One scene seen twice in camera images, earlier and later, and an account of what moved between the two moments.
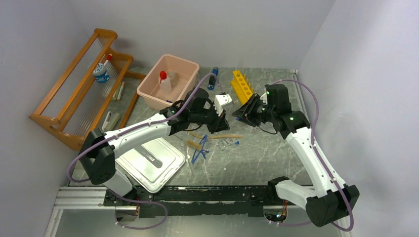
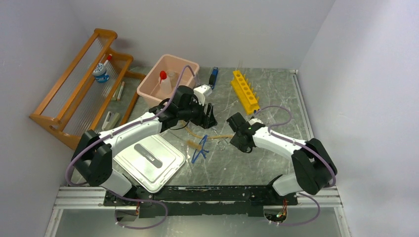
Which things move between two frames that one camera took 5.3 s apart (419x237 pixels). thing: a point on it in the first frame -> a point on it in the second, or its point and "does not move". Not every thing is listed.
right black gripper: (242, 113) -> (234, 141)
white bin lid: (148, 166) does not move
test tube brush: (194, 144) does not move
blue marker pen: (212, 79) does not move
